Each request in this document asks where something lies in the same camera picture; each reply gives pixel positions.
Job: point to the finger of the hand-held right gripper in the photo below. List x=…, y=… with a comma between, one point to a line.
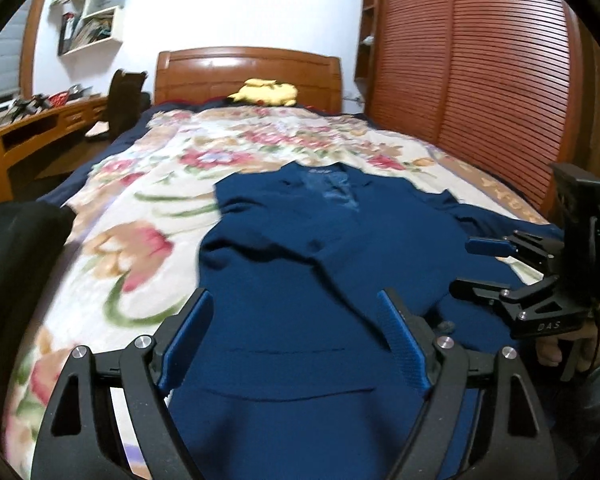
x=487, y=247
x=475, y=290

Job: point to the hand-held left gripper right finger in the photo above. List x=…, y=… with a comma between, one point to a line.
x=402, y=340

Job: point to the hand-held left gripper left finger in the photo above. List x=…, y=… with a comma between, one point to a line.
x=190, y=330

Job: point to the navy blue coat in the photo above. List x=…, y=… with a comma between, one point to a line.
x=300, y=270

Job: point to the person's right hand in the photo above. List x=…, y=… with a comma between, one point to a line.
x=550, y=350

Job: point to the floral blanket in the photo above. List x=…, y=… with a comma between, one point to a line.
x=145, y=195

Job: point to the person's black clothing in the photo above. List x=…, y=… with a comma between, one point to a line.
x=15, y=270

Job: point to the wooden louvered wardrobe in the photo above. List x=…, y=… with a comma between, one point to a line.
x=480, y=60

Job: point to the navy blue bed sheet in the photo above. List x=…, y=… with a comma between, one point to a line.
x=105, y=157

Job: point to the dark office chair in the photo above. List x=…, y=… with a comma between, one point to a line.
x=127, y=102

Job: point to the small white object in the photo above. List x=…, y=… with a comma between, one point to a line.
x=367, y=40

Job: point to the yellow plush toy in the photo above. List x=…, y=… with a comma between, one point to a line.
x=265, y=92

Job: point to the wooden desk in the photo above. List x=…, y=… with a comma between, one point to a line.
x=35, y=132

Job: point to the red basket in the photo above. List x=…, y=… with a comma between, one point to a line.
x=58, y=99

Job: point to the wooden bed headboard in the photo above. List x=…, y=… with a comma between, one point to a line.
x=240, y=67

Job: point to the window with wooden frame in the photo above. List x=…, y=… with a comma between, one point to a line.
x=7, y=60

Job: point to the white wall shelf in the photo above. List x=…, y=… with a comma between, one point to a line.
x=97, y=15

